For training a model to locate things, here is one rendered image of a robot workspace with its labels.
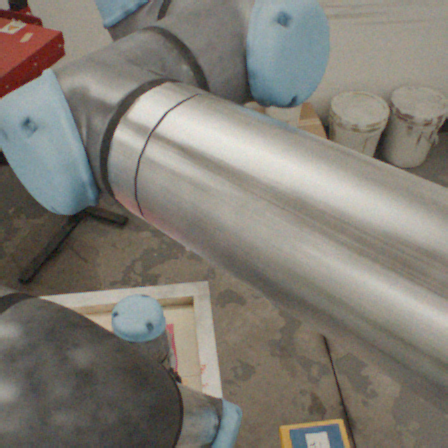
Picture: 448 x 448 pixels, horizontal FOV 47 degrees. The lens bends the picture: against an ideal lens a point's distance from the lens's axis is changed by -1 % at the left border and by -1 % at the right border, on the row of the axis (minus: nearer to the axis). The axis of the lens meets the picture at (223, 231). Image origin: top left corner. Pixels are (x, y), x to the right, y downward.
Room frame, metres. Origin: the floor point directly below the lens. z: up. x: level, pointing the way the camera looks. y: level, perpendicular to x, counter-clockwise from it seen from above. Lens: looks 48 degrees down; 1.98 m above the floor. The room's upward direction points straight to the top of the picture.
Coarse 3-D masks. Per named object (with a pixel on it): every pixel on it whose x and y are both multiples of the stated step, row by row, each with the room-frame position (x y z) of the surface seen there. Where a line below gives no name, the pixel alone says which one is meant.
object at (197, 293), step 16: (144, 288) 0.71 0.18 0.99; (160, 288) 0.71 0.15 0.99; (176, 288) 0.71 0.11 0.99; (192, 288) 0.71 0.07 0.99; (208, 288) 0.71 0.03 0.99; (64, 304) 0.67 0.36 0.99; (80, 304) 0.67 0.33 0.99; (96, 304) 0.67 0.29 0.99; (112, 304) 0.67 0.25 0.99; (176, 304) 0.69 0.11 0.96; (208, 304) 0.67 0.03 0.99; (208, 320) 0.62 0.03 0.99; (208, 336) 0.58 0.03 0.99; (208, 352) 0.55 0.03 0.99; (208, 368) 0.51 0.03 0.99; (208, 384) 0.47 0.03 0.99
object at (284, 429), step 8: (296, 424) 0.40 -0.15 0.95; (304, 424) 0.40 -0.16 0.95; (312, 424) 0.40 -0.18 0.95; (320, 424) 0.40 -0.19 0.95; (280, 432) 0.39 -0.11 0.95; (288, 432) 0.39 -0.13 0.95; (344, 432) 0.39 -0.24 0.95; (280, 440) 0.38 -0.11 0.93; (288, 440) 0.37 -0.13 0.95; (344, 440) 0.37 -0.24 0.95
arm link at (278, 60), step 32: (192, 0) 0.36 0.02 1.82; (224, 0) 0.33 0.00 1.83; (256, 0) 0.33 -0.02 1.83; (288, 0) 0.32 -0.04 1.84; (192, 32) 0.30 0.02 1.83; (224, 32) 0.30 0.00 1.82; (256, 32) 0.30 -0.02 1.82; (288, 32) 0.30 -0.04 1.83; (320, 32) 0.33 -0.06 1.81; (224, 64) 0.29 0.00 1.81; (256, 64) 0.29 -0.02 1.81; (288, 64) 0.30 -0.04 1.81; (320, 64) 0.32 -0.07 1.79; (224, 96) 0.28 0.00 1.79; (256, 96) 0.30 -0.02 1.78; (288, 96) 0.29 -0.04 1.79
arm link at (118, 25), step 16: (96, 0) 0.39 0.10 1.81; (112, 0) 0.38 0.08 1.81; (128, 0) 0.38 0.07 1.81; (144, 0) 0.38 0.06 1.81; (160, 0) 0.38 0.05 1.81; (112, 16) 0.38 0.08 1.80; (128, 16) 0.38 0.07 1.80; (144, 16) 0.38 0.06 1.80; (112, 32) 0.39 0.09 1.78; (128, 32) 0.38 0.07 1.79
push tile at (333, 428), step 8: (328, 424) 0.40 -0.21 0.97; (336, 424) 0.40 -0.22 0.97; (296, 432) 0.38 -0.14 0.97; (304, 432) 0.38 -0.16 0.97; (312, 432) 0.38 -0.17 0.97; (320, 432) 0.38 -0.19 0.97; (328, 432) 0.38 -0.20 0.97; (336, 432) 0.38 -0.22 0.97; (296, 440) 0.37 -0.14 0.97; (304, 440) 0.37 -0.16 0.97; (312, 440) 0.37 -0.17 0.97; (320, 440) 0.37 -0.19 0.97; (328, 440) 0.37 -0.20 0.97; (336, 440) 0.37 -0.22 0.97
